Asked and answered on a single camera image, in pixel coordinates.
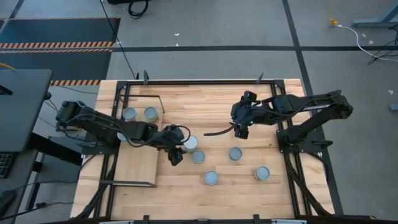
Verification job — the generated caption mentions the black mat, orange hazard stripes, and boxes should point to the black mat, orange hazard stripes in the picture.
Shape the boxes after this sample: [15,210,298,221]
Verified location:
[0,49,113,87]
[0,17,121,50]

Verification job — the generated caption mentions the black keyboard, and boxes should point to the black keyboard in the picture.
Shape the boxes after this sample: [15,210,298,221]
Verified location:
[0,152,16,179]

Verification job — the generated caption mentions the wooden shelf with black frame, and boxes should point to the wooden shelf with black frame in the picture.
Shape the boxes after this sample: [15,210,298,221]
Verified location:
[99,94,165,189]

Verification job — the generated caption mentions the black desk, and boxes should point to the black desk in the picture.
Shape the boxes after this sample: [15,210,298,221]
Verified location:
[0,148,40,224]

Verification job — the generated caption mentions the long black floor cable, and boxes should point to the long black floor cable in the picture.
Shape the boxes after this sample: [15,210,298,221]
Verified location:
[98,0,139,80]

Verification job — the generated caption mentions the grey metal desk foot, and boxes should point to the grey metal desk foot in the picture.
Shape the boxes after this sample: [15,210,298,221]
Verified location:
[352,0,398,29]

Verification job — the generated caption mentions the black aluminium rig frame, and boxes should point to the black aluminium rig frame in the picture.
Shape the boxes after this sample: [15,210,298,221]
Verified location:
[70,79,377,224]

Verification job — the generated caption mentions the white floor cable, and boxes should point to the white floor cable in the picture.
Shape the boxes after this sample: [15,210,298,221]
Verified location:
[337,24,398,62]

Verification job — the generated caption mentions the yellow cable with plug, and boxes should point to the yellow cable with plug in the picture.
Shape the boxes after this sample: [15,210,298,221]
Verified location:
[328,0,340,26]

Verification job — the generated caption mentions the coiled black cable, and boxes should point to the coiled black cable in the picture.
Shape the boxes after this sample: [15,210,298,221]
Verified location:
[127,0,150,20]

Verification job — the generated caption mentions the black box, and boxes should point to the black box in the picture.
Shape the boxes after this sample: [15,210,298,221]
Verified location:
[107,0,150,5]

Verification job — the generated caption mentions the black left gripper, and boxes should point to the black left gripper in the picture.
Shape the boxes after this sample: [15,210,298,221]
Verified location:
[157,124,187,167]

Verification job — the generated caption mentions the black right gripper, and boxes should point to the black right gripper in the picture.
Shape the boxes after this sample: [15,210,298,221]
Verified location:
[230,90,261,140]

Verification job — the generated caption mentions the black computer mouse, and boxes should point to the black computer mouse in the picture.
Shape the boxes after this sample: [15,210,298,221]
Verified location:
[0,189,17,215]

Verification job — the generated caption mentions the tangled black cables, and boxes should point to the tangled black cables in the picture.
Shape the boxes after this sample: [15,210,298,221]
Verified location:
[368,24,398,65]

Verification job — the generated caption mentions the dark grey desk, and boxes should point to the dark grey desk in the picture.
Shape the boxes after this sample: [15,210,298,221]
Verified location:
[0,68,53,153]

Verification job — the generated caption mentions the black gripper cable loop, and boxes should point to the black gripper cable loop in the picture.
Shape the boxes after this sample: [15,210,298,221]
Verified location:
[203,123,239,137]

